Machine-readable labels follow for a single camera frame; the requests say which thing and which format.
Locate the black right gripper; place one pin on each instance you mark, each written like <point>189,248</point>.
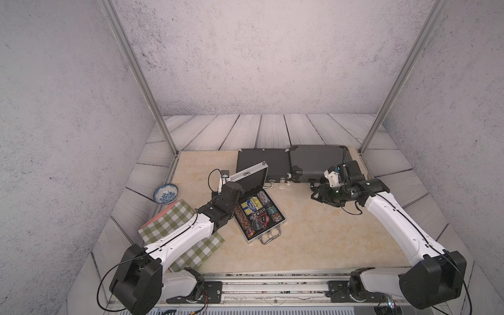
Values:
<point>323,195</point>

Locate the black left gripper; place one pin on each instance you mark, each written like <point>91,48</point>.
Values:
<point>214,195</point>

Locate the small silver poker case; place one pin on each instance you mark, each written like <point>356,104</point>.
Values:
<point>258,217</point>

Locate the large dark grey poker case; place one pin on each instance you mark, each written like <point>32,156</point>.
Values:
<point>309,162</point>

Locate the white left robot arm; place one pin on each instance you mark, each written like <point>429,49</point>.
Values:
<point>142,279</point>

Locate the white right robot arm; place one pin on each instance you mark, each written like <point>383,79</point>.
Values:
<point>435,275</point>

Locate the blue white ceramic bowl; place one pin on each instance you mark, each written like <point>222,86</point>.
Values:
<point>166,194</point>

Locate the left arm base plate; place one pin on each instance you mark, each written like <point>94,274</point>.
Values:
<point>208,292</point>

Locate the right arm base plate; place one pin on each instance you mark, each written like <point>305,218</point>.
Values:
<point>343,292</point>

